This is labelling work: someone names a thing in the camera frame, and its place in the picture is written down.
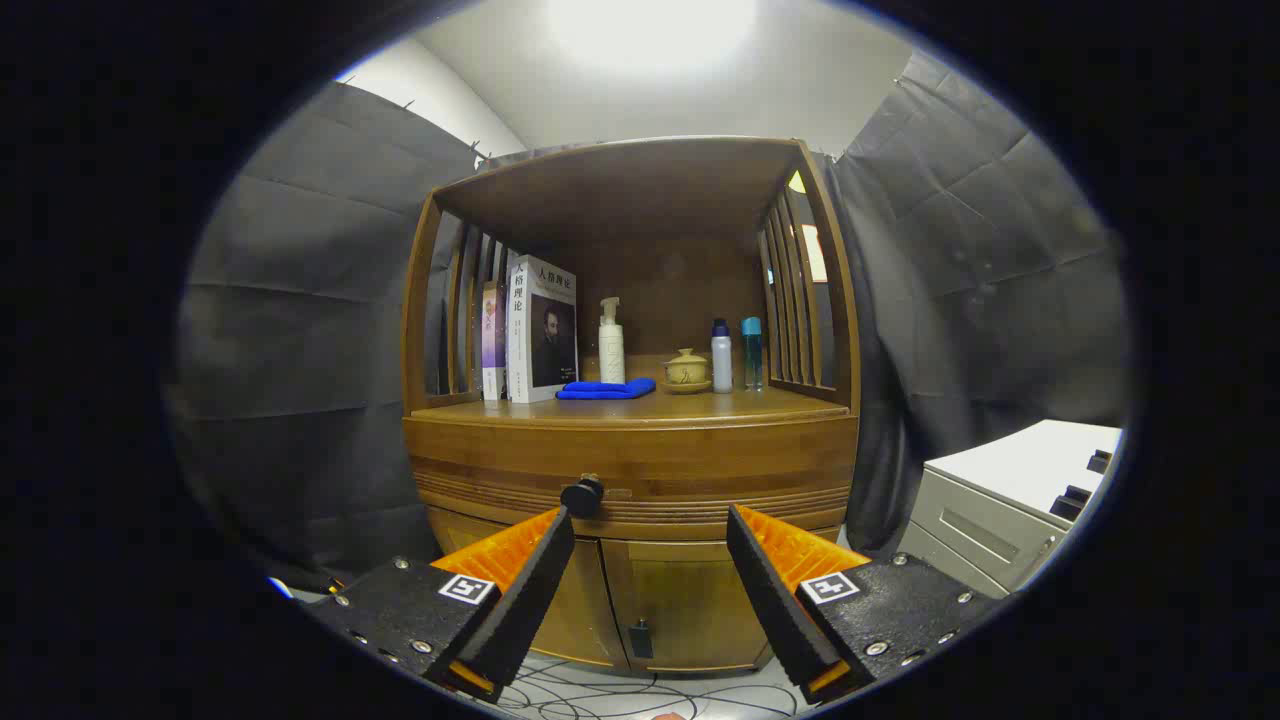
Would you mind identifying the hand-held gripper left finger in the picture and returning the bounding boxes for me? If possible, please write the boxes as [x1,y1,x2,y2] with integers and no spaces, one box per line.
[300,507,577,703]

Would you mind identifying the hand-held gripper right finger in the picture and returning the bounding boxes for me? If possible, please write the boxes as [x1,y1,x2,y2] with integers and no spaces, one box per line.
[726,504,1001,704]

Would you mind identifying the black round drawer knob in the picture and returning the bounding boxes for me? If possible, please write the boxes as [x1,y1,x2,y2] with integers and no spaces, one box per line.
[560,474,606,520]

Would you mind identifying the wooden drawer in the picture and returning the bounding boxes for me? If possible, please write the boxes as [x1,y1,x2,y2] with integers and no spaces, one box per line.
[404,412,859,529]

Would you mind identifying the wooden cabinet door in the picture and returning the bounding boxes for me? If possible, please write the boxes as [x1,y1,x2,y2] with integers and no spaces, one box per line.
[430,505,631,671]
[600,540,781,675]

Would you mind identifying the wooden countertop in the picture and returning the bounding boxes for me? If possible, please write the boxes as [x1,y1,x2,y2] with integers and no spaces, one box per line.
[410,385,851,423]

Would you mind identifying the grey filing cabinet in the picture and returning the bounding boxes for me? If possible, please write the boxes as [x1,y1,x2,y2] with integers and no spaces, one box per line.
[895,420,1123,598]

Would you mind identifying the wooden cabinet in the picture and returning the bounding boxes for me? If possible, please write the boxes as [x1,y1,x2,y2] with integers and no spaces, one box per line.
[400,136,861,679]

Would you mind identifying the blue folded cloth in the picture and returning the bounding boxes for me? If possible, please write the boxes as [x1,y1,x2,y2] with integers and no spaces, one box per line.
[555,377,658,401]

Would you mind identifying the yellow lidded teacup with saucer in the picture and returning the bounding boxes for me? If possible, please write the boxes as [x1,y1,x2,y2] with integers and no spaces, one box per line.
[660,347,713,395]

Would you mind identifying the white pump bottle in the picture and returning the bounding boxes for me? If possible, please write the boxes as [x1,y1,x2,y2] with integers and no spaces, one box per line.
[598,297,627,385]

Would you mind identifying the large white portrait book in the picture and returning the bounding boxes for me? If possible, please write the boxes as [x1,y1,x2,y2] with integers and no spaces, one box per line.
[506,254,579,404]

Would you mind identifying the thin purple book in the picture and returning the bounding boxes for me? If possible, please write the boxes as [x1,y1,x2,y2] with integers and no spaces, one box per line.
[481,280,508,402]

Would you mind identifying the black floor cables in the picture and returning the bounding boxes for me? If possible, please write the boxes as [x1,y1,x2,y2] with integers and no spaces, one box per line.
[495,655,801,720]

